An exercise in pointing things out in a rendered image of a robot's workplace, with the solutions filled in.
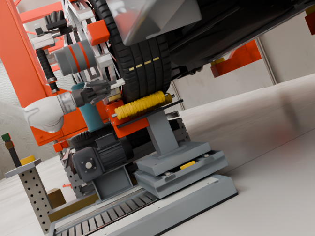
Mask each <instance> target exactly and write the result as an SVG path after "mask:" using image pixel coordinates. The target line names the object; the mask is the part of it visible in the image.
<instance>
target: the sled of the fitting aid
mask: <svg viewBox="0 0 315 236"><path fill-rule="evenodd" d="M226 166H228V163H227V160H226V158H225V155H224V153H223V151H222V150H211V151H209V152H207V153H205V154H203V155H200V156H198V157H196V158H194V159H192V160H190V161H188V162H185V163H183V164H181V165H179V166H177V167H175V168H173V169H171V170H168V171H166V172H164V173H162V174H160V175H158V176H154V175H152V174H149V173H147V172H145V171H142V170H139V171H137V172H135V173H134V175H135V178H136V180H137V182H138V184H139V185H140V186H141V187H143V188H144V189H146V190H147V191H149V192H150V193H152V194H153V195H155V196H156V197H158V198H159V199H161V198H163V197H165V196H167V195H169V194H171V193H173V192H175V191H177V190H179V189H181V188H183V187H185V186H187V185H189V184H191V183H193V182H195V181H197V180H199V179H201V178H203V177H206V176H208V175H210V174H212V173H214V172H216V171H218V170H220V169H222V168H224V167H226Z"/></svg>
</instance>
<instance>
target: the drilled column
mask: <svg viewBox="0 0 315 236"><path fill-rule="evenodd" d="M18 176H19V178H20V180H21V182H22V184H23V187H24V189H25V191H26V194H27V196H28V198H29V201H30V203H31V205H32V208H33V210H34V212H35V215H36V217H37V219H38V222H39V224H40V226H41V229H42V231H43V233H44V235H45V234H47V233H49V230H50V226H51V222H50V219H49V217H48V214H49V211H51V210H53V206H52V204H51V201H50V199H49V197H48V194H47V192H46V190H45V187H44V185H43V183H42V180H41V178H40V176H39V173H38V171H37V169H36V167H34V168H31V169H29V170H26V171H24V172H22V173H19V174H18Z"/></svg>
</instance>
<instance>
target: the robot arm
mask: <svg viewBox="0 0 315 236"><path fill-rule="evenodd" d="M84 83H85V85H84V87H83V88H81V89H77V90H75V91H72V92H71V94H70V92H69V91H67V92H65V93H62V94H59V95H57V96H50V97H46V98H43V99H40V100H38V101H36V102H33V103H32V104H30V105H29V106H27V107H26V108H22V107H18V106H15V105H12V104H10V103H6V102H4V101H2V100H0V114H3V115H7V116H10V117H13V118H17V119H20V120H24V121H26V122H27V123H28V125H29V126H33V127H35V128H38V129H40V130H43V131H47V132H50V133H54V132H57V131H59V130H60V129H61V128H62V127H63V124H64V117H63V115H66V114H68V113H71V112H73V111H75V110H76V107H77V108H79V107H82V106H84V105H85V104H86V103H90V104H92V106H95V105H96V104H97V103H98V102H100V101H101V100H103V99H104V98H106V97H108V96H109V95H110V94H111V91H112V90H114V89H116V88H118V87H119V86H121V85H124V84H125V81H124V80H123V78H121V79H119V80H113V81H110V82H108V81H107V80H106V79H104V80H98V81H91V82H89V81H85V82H84ZM89 87H90V88H89Z"/></svg>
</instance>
